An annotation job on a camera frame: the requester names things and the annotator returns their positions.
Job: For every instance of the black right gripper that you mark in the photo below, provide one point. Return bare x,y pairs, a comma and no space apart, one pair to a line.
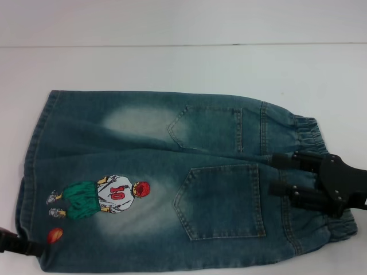
341,183

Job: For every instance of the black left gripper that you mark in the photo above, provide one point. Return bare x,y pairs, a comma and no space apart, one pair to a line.
8,242

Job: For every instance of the blue denim shorts basketball print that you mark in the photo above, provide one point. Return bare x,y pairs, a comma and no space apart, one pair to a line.
149,143

